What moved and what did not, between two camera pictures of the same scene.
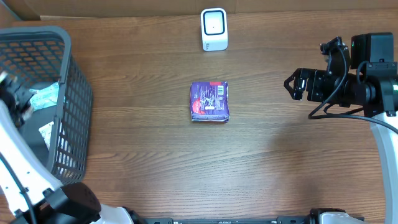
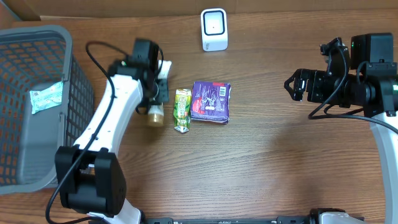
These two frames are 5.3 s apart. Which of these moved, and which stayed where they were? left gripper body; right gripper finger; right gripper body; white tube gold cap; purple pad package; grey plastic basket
Moved: left gripper body; white tube gold cap
Stayed: right gripper body; right gripper finger; purple pad package; grey plastic basket
